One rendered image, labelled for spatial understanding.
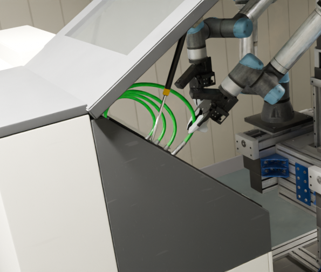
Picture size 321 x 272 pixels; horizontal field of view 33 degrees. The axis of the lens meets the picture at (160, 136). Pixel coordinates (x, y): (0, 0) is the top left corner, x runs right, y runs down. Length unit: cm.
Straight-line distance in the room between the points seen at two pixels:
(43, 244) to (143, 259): 34
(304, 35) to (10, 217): 118
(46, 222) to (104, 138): 28
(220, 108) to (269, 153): 59
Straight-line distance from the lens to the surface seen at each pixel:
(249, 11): 223
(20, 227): 155
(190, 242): 181
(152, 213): 169
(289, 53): 205
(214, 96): 197
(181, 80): 214
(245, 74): 194
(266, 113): 251
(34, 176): 150
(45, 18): 361
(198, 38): 213
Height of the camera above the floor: 191
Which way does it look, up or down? 21 degrees down
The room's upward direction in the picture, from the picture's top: 8 degrees counter-clockwise
